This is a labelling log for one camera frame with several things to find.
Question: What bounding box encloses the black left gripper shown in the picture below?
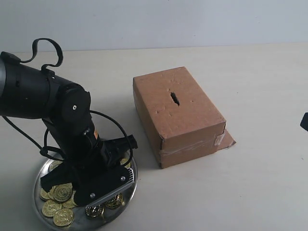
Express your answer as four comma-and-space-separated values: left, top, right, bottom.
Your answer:
40, 140, 134, 206

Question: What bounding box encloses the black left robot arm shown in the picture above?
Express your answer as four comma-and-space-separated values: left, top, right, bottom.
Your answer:
0, 52, 137, 206

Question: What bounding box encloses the brown cardboard slotted box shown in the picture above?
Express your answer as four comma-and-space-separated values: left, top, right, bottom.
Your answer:
133, 67, 236, 169

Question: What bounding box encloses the gold coin large left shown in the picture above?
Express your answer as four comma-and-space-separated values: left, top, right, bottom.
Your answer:
52, 183, 73, 203

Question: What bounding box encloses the round silver metal plate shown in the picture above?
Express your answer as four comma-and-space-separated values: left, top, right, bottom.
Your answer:
32, 159, 138, 231

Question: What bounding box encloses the gold coin front left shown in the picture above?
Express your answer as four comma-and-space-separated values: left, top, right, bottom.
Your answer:
41, 200, 62, 218

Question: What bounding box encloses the gold coin front bottom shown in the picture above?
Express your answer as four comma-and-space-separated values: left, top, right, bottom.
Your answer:
53, 208, 74, 227

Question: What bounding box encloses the gold coin front centre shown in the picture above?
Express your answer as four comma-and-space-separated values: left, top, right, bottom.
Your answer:
85, 205, 104, 218

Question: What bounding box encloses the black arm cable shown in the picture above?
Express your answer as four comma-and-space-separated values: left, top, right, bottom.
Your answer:
0, 38, 135, 169

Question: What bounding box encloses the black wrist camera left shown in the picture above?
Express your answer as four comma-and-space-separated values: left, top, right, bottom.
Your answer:
101, 135, 138, 169

